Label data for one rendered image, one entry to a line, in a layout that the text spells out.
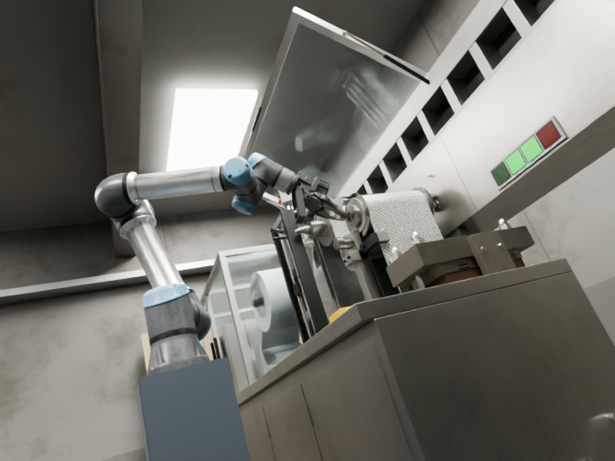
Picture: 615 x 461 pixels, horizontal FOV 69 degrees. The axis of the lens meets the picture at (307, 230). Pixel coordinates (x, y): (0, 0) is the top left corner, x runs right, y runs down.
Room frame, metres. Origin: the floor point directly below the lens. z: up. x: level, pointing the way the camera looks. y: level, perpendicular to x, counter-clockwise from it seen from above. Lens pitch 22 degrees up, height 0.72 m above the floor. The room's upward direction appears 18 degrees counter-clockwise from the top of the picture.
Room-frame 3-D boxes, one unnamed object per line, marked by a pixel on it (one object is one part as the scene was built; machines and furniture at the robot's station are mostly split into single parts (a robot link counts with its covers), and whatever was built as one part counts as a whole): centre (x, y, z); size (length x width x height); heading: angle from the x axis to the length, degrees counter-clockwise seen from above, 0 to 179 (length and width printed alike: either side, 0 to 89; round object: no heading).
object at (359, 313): (2.20, 0.22, 0.88); 2.52 x 0.66 x 0.04; 26
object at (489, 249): (1.18, -0.45, 0.97); 0.10 x 0.03 x 0.11; 116
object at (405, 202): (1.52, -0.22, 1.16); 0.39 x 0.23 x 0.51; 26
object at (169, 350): (1.11, 0.41, 0.95); 0.15 x 0.15 x 0.10
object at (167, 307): (1.11, 0.41, 1.07); 0.13 x 0.12 x 0.14; 2
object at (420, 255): (1.26, -0.39, 1.00); 0.40 x 0.16 x 0.06; 116
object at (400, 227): (1.34, -0.30, 1.11); 0.23 x 0.01 x 0.18; 116
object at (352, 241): (1.36, -0.12, 1.05); 0.06 x 0.05 x 0.31; 116
